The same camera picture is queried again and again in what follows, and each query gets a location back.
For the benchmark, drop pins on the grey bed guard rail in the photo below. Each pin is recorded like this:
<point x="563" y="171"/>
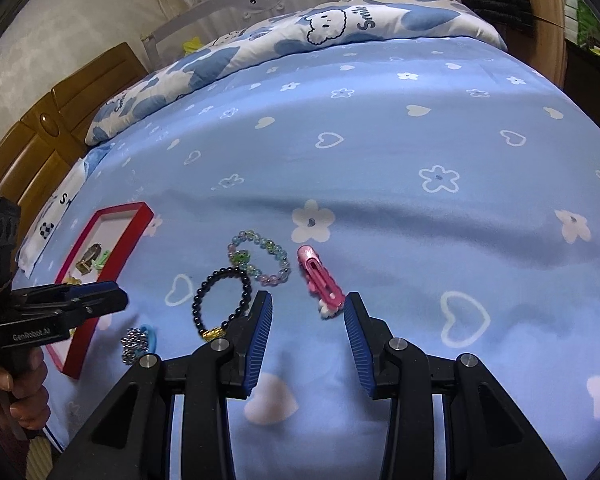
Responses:
<point x="220" y="15"/>

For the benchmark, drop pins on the red shallow box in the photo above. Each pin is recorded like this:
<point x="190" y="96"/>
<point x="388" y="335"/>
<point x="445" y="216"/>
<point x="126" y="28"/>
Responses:
<point x="135" y="230"/>

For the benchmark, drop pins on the wooden wardrobe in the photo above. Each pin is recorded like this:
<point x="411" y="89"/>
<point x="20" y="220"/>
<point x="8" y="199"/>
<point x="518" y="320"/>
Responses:
<point x="545" y="20"/>

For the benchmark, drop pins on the yellow toy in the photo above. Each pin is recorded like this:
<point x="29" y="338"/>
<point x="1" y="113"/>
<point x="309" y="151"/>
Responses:
<point x="192" y="45"/>

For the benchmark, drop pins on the pink hair clip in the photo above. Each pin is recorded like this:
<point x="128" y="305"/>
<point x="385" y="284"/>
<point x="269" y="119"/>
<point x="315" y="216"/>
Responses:
<point x="320" y="275"/>

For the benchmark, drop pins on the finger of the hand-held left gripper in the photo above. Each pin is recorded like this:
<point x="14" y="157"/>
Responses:
<point x="102" y="300"/>
<point x="45" y="292"/>

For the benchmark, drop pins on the white printed pillow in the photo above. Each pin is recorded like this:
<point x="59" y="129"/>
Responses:
<point x="45" y="230"/>

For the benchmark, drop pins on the person's left hand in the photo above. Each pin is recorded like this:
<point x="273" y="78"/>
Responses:
<point x="20" y="385"/>

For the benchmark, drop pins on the stack of green packets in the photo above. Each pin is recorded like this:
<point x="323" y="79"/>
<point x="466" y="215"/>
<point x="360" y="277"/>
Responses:
<point x="580" y="15"/>

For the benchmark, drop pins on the dark side cabinet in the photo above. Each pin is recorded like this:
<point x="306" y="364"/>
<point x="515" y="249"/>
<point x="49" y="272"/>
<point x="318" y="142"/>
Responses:
<point x="590" y="90"/>

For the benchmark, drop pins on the wooden headboard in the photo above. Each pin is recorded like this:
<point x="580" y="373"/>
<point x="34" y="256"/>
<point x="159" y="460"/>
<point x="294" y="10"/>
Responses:
<point x="40" y="150"/>

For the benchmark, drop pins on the grey mesh band watch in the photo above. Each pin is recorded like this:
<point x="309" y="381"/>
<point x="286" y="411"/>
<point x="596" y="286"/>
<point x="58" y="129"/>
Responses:
<point x="87" y="259"/>

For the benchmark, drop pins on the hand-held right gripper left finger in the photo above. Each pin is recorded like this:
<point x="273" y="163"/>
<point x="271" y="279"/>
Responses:
<point x="257" y="345"/>

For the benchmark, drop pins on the yellow duck hair clip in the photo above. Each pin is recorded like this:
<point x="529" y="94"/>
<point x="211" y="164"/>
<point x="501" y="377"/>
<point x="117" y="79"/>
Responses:
<point x="71" y="280"/>

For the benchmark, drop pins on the blue cloud print quilt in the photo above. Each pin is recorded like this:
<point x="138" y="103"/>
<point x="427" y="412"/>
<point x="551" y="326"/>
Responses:
<point x="290" y="35"/>

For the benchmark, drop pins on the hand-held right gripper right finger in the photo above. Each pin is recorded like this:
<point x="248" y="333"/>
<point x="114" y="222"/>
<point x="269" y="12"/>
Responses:
<point x="357" y="345"/>

